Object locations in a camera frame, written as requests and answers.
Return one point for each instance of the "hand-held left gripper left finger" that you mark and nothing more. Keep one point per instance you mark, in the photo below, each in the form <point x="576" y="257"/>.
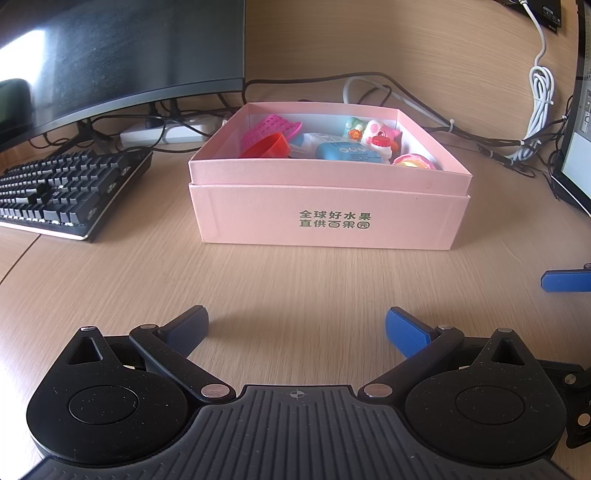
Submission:
<point x="187" y="328"/>

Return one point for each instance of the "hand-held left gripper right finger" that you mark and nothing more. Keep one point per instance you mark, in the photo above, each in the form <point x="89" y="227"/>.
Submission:
<point x="406" y="333"/>

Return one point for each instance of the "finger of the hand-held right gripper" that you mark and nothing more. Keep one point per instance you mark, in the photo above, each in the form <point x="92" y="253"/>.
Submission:
<point x="565" y="280"/>
<point x="577" y="401"/>

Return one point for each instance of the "pink cardboard box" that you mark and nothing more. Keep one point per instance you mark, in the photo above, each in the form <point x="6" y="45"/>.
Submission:
<point x="323" y="212"/>

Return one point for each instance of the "yellow round toy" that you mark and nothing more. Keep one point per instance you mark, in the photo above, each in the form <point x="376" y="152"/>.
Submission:
<point x="413" y="161"/>

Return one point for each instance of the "pink pig toy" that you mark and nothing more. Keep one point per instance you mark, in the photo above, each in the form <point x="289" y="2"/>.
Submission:
<point x="381" y="139"/>

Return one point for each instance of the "red plastic cup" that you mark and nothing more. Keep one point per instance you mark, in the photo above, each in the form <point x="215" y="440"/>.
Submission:
<point x="268" y="146"/>

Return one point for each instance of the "teal plastic toy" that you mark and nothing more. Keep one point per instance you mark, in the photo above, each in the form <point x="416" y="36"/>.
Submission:
<point x="353" y="128"/>

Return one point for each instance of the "white packet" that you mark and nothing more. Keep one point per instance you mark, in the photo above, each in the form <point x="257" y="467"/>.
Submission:
<point x="318" y="139"/>

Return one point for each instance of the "pink plastic strainer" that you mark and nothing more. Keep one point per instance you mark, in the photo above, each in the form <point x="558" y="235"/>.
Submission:
<point x="270" y="129"/>

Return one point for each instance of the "wooden desktop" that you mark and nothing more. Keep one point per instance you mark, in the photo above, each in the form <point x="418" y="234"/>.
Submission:
<point x="295" y="281"/>

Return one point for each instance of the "black framed monitor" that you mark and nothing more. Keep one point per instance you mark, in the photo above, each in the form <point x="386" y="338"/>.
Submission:
<point x="575" y="152"/>

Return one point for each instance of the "black keyboard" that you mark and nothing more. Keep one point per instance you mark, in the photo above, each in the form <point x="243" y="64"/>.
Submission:
<point x="64" y="184"/>

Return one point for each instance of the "blue tissue pack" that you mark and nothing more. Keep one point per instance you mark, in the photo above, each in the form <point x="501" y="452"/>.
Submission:
<point x="348" y="152"/>

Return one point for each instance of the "white power strip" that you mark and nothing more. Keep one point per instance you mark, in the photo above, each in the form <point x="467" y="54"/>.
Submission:
<point x="166" y="134"/>

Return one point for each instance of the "black device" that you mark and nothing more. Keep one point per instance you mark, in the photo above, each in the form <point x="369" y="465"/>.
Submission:
<point x="535" y="11"/>

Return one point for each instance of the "curved black monitor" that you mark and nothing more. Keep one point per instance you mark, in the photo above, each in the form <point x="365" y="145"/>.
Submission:
<point x="115" y="50"/>

